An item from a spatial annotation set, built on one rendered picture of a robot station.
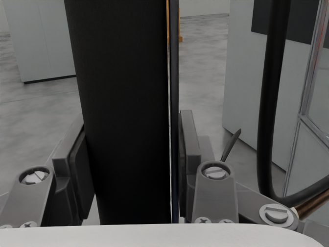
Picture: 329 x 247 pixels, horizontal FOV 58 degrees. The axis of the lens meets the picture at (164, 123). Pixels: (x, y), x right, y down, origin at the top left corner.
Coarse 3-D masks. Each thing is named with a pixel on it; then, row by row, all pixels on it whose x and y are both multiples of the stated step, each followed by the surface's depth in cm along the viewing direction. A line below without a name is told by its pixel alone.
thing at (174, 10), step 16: (176, 0) 9; (176, 16) 9; (176, 32) 10; (176, 48) 10; (176, 64) 10; (176, 80) 10; (176, 96) 11; (176, 112) 11; (176, 128) 11; (176, 144) 12; (176, 160) 12; (176, 176) 12; (176, 192) 13; (176, 208) 13
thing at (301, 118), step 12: (324, 0) 126; (324, 12) 129; (312, 36) 137; (312, 48) 138; (312, 60) 138; (312, 72) 140; (300, 108) 151; (300, 120) 151; (312, 132) 139; (324, 144) 129; (288, 168) 168; (288, 180) 169
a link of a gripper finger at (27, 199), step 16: (16, 176) 10; (32, 176) 10; (48, 176) 10; (16, 192) 9; (32, 192) 9; (48, 192) 9; (16, 208) 8; (32, 208) 8; (48, 208) 9; (0, 224) 8; (16, 224) 8; (32, 224) 8
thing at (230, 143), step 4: (240, 128) 46; (236, 132) 47; (240, 132) 45; (232, 136) 50; (236, 136) 46; (232, 140) 47; (228, 144) 50; (232, 144) 45; (228, 148) 46; (224, 152) 49; (228, 152) 45; (224, 156) 46; (220, 160) 48; (224, 160) 44
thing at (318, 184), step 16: (272, 0) 14; (288, 0) 14; (272, 16) 15; (288, 16) 15; (272, 32) 15; (272, 48) 15; (272, 64) 16; (272, 80) 16; (272, 96) 16; (272, 112) 17; (272, 128) 17; (272, 144) 18; (272, 192) 20; (304, 192) 25; (320, 192) 26
